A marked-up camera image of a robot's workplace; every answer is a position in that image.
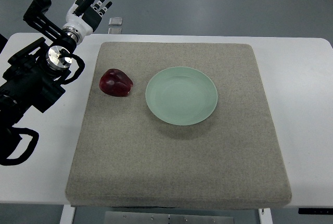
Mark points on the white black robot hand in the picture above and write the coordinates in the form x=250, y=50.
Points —
x=84, y=17

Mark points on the dark red apple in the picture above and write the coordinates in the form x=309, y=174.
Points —
x=115, y=82

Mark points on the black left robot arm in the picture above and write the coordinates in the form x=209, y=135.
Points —
x=35, y=78

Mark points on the lower floor metal plate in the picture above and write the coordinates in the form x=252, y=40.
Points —
x=115, y=30

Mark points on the pale green plate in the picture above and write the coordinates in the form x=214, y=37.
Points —
x=181, y=96

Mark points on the grey fabric mat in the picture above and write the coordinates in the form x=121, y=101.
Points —
x=127, y=157

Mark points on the white table leg left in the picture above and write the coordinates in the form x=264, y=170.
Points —
x=67, y=215

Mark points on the white table leg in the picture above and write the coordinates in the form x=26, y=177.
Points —
x=265, y=216
x=67, y=215

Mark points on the white table leg right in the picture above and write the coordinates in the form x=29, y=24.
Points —
x=265, y=216

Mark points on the black table control panel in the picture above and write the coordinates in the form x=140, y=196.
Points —
x=315, y=211

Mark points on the metal bracket under table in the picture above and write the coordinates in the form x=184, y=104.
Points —
x=129, y=217

